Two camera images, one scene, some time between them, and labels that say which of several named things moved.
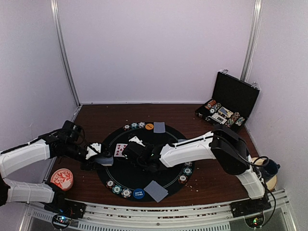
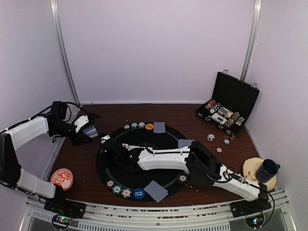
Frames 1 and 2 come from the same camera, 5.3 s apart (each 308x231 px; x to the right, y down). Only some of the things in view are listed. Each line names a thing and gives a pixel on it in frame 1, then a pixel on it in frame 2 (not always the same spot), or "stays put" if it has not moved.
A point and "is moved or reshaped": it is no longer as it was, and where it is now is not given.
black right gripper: (149, 147) to (104, 154)
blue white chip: (126, 193) stays put
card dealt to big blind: (159, 127) stays put
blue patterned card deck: (107, 161) is moved or reshaped
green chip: (117, 189) stays put
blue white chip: (141, 124) stays put
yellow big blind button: (149, 126) stays put
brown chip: (126, 127) stays put
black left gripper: (88, 166) to (77, 140)
